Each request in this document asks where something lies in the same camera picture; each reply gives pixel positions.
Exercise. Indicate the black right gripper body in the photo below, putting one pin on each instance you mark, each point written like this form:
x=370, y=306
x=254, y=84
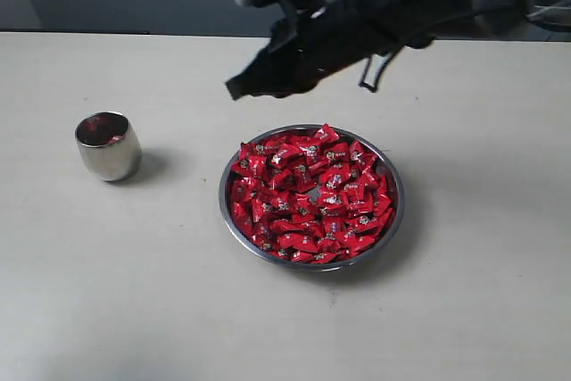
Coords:
x=340, y=36

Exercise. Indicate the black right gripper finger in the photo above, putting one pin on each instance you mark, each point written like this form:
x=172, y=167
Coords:
x=247, y=83

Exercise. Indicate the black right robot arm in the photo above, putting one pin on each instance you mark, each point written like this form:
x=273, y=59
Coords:
x=418, y=23

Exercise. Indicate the round steel bowl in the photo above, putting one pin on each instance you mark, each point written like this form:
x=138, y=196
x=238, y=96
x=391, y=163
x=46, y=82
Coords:
x=311, y=197

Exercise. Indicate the pile of red candies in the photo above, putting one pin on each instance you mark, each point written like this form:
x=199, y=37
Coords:
x=312, y=196

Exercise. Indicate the steel cup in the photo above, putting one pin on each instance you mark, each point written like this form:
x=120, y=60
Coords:
x=110, y=163

